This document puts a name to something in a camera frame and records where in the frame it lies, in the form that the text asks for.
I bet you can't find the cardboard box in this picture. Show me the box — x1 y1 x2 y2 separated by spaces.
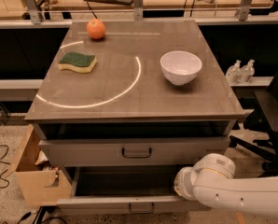
6 125 72 207

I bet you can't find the green yellow sponge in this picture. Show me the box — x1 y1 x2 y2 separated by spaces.
58 52 97 74

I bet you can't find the grey drawer cabinet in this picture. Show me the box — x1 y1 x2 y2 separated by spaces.
24 19 245 215

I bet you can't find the clear bottle right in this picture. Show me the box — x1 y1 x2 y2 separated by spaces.
239 60 255 83

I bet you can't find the orange fruit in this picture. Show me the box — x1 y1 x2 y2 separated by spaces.
86 19 105 39

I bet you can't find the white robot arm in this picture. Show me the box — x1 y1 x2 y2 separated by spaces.
174 153 278 219

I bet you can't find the grey top drawer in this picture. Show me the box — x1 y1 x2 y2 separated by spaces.
39 136 229 167

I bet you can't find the white bowl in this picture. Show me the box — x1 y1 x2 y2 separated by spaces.
160 50 202 86

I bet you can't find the black office chair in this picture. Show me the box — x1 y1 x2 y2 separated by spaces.
229 71 278 177

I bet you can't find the grey drawer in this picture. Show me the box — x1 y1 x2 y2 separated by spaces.
57 165 209 215
39 136 229 167

